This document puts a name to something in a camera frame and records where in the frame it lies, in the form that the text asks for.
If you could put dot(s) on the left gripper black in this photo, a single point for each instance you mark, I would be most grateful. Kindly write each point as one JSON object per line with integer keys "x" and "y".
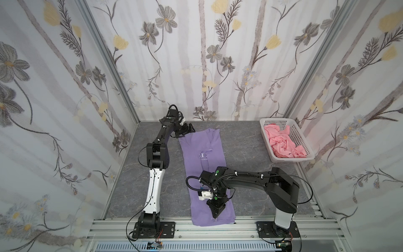
{"x": 185, "y": 129}

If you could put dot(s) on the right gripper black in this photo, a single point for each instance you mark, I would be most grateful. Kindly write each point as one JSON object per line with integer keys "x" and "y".
{"x": 215, "y": 203}

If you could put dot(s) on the purple t-shirt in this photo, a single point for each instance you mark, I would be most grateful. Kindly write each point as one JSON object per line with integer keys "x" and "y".
{"x": 202, "y": 151}

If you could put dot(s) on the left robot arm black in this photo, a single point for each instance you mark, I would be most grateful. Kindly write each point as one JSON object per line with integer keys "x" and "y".
{"x": 149, "y": 224}

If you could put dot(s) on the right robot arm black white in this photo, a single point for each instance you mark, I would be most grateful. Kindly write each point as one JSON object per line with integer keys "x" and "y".
{"x": 282, "y": 189}

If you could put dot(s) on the small circuit board left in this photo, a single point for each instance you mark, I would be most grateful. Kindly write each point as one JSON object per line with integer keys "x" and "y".
{"x": 156, "y": 245}

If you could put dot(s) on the small circuit board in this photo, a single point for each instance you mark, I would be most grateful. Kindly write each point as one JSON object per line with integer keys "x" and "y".
{"x": 156, "y": 245}
{"x": 285, "y": 246}

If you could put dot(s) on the small circuit board right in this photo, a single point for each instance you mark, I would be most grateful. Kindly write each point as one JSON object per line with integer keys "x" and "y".
{"x": 285, "y": 246}

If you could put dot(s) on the pink t-shirt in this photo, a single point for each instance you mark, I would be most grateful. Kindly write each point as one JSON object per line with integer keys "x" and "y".
{"x": 281, "y": 143}

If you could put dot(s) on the white plastic laundry basket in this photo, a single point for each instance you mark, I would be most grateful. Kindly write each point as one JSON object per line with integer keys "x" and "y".
{"x": 296, "y": 136}

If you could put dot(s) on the white ventilation grille strip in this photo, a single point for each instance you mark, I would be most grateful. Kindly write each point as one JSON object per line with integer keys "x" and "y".
{"x": 187, "y": 246}

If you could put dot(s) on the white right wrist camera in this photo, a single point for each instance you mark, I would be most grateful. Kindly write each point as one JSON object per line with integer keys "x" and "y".
{"x": 205, "y": 195}

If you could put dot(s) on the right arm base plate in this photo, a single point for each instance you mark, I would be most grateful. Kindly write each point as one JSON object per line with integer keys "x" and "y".
{"x": 270, "y": 230}

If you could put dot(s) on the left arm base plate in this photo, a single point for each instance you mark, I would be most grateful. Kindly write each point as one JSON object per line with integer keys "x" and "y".
{"x": 161, "y": 230}

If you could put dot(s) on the aluminium front rail frame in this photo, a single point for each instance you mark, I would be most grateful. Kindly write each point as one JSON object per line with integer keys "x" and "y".
{"x": 317, "y": 234}

